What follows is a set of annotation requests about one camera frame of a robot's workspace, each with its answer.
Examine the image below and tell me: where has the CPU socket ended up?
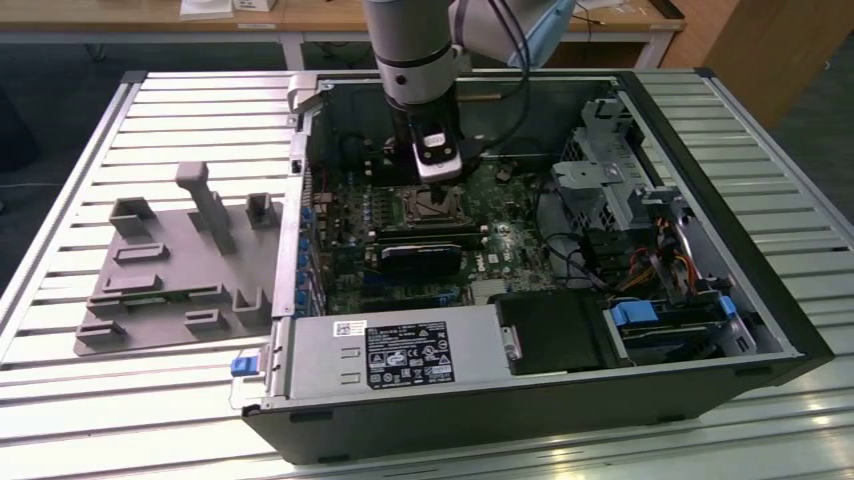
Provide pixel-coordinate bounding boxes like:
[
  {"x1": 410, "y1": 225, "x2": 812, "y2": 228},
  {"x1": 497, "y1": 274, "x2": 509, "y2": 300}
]
[{"x1": 398, "y1": 184, "x2": 472, "y2": 227}]

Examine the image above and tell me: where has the graphics card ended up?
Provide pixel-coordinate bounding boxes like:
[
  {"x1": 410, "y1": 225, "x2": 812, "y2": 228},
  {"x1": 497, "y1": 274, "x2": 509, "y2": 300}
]
[{"x1": 377, "y1": 243, "x2": 465, "y2": 277}]

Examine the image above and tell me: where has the wooden cabinet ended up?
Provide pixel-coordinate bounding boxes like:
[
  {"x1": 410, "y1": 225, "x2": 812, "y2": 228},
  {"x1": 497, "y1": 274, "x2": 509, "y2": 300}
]
[{"x1": 699, "y1": 0, "x2": 854, "y2": 131}]

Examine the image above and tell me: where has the grey parts rack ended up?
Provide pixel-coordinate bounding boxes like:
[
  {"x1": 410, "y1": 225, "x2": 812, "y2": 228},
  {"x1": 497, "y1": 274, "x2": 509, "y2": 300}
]
[{"x1": 70, "y1": 162, "x2": 285, "y2": 357}]

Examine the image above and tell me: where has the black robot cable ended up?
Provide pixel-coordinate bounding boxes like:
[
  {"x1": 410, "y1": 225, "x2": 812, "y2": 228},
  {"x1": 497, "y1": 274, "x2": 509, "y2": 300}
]
[{"x1": 465, "y1": 0, "x2": 535, "y2": 161}]

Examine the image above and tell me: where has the metal socket cover frame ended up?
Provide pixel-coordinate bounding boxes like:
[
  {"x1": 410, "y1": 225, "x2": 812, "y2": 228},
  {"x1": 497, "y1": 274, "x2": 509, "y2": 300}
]
[{"x1": 406, "y1": 189, "x2": 467, "y2": 224}]

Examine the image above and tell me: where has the black RAM slot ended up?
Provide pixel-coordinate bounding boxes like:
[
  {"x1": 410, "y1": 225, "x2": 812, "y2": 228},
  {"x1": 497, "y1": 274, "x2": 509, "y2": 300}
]
[
  {"x1": 374, "y1": 239, "x2": 487, "y2": 250},
  {"x1": 378, "y1": 229, "x2": 484, "y2": 239},
  {"x1": 380, "y1": 224, "x2": 483, "y2": 234},
  {"x1": 377, "y1": 234, "x2": 485, "y2": 245}
]

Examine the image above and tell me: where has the green RAM stick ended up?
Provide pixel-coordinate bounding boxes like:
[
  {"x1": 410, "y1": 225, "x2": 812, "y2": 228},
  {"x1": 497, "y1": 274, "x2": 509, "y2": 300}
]
[{"x1": 117, "y1": 293, "x2": 194, "y2": 306}]

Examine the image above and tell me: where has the silver topped CPU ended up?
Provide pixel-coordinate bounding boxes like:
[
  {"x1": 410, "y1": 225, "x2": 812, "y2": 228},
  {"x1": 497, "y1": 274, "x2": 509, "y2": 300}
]
[{"x1": 413, "y1": 194, "x2": 449, "y2": 220}]

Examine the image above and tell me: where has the black PC case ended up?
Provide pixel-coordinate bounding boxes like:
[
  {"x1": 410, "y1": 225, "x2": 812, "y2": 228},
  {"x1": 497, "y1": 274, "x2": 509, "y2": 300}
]
[{"x1": 229, "y1": 67, "x2": 839, "y2": 466}]

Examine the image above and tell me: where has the silver metal drive cage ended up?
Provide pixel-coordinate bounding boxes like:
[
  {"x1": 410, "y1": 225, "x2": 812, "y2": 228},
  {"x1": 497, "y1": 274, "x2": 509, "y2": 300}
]
[{"x1": 549, "y1": 99, "x2": 688, "y2": 231}]

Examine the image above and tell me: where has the hard disk in blue carrier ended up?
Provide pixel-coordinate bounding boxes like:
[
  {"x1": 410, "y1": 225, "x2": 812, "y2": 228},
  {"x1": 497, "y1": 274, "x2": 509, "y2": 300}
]
[{"x1": 603, "y1": 294, "x2": 759, "y2": 366}]

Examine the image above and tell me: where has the green motherboard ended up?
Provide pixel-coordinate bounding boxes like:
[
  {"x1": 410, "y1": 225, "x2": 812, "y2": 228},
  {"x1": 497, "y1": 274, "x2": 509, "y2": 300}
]
[{"x1": 302, "y1": 164, "x2": 559, "y2": 317}]

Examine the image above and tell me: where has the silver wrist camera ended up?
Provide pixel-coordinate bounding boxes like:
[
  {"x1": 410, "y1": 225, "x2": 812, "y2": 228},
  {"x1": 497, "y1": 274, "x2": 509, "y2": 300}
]
[{"x1": 406, "y1": 114, "x2": 465, "y2": 184}]

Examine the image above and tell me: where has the wooden desk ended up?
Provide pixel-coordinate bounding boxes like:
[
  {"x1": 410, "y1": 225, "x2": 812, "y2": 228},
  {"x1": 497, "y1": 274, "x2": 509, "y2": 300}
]
[{"x1": 0, "y1": 0, "x2": 688, "y2": 71}]

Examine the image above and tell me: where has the black plastic bay cover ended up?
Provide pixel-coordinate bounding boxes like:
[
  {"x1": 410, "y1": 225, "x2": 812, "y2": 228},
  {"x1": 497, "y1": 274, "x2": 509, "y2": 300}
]
[{"x1": 489, "y1": 289, "x2": 625, "y2": 376}]

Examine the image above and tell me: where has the silver chipset heatsink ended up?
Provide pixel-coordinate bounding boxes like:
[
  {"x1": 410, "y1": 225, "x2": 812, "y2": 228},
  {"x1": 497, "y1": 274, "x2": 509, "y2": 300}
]
[{"x1": 468, "y1": 278, "x2": 509, "y2": 304}]

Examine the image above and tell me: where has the grey power supply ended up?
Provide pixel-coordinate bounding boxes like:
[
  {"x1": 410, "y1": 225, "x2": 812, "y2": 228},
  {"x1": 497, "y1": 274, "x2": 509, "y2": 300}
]
[{"x1": 262, "y1": 304, "x2": 519, "y2": 401}]

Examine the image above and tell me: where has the orange yellow wire bundle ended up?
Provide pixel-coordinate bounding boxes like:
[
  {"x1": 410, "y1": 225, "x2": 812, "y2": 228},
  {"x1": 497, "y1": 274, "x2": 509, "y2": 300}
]
[{"x1": 619, "y1": 214, "x2": 705, "y2": 296}]

